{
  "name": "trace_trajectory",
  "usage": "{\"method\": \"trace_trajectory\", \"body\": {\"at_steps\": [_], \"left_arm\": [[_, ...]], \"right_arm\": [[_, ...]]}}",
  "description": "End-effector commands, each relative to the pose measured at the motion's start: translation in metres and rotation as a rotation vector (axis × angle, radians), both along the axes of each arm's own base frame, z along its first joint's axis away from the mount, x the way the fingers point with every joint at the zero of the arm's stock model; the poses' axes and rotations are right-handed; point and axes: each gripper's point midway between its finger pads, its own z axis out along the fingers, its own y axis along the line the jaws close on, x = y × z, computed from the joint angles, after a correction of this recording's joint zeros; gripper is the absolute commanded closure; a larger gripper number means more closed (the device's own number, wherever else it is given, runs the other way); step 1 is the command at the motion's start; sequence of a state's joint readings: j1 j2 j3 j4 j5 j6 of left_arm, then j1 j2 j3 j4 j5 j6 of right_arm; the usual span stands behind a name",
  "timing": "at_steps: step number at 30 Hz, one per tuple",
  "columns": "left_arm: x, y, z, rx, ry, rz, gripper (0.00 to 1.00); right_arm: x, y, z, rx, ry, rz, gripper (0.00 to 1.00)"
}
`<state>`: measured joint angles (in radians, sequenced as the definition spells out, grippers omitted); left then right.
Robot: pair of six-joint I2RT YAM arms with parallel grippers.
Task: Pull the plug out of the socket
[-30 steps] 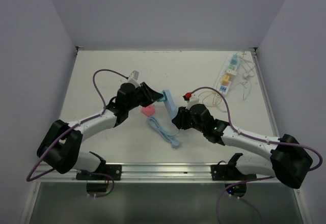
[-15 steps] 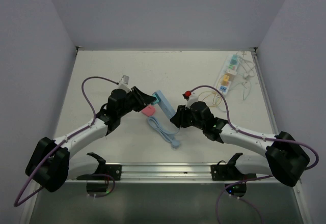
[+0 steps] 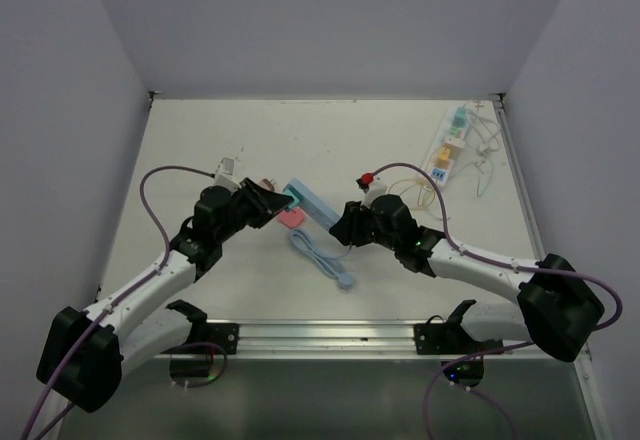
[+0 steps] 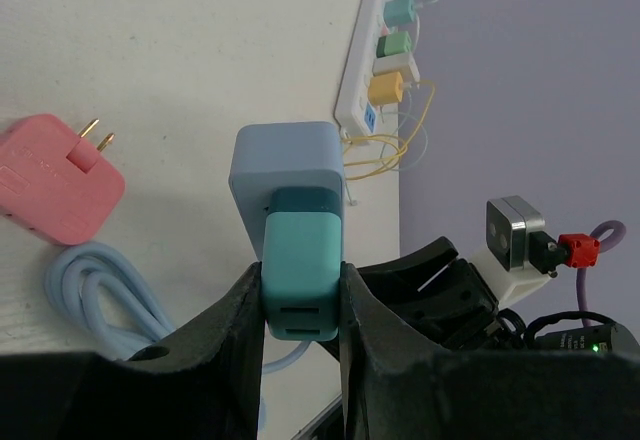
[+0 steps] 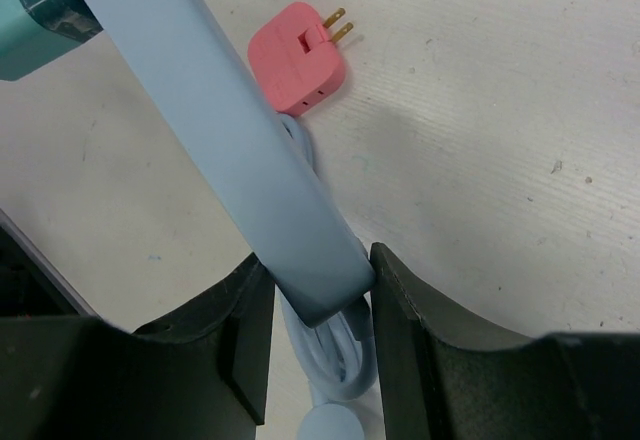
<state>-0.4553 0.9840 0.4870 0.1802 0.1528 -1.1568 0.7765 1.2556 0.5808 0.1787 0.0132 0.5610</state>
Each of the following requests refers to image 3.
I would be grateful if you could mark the aluminium rail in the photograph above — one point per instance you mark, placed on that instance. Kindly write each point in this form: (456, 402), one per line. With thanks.
(170, 332)

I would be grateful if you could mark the brown USB charger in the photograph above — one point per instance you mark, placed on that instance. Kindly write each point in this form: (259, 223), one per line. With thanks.
(268, 184)

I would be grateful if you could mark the teal USB charger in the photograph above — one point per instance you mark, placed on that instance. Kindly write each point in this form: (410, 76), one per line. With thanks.
(294, 196)

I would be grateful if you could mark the yellow USB charger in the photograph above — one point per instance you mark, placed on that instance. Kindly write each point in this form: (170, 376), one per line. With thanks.
(443, 158)

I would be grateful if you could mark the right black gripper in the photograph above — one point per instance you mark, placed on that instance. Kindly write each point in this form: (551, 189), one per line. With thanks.
(349, 229)

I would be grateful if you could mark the blue power strip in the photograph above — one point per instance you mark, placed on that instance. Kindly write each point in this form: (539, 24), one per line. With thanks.
(313, 206)

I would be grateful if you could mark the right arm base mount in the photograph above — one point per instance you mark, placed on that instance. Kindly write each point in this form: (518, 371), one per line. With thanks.
(430, 337)

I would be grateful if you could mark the white power strip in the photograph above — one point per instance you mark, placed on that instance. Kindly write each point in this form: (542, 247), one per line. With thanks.
(447, 145)

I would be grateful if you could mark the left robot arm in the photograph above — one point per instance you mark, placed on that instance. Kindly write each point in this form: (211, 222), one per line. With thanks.
(188, 256)

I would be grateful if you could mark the pink plug adapter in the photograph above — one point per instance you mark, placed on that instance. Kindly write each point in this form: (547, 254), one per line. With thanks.
(291, 219)

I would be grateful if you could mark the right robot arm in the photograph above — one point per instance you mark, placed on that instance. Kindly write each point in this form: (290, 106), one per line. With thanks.
(545, 303)

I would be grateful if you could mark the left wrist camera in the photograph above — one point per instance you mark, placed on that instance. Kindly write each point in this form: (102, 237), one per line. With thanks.
(224, 175)

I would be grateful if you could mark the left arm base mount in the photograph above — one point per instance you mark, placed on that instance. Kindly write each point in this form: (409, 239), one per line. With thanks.
(224, 334)

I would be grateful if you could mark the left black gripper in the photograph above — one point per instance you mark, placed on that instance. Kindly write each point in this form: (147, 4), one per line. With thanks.
(261, 212)

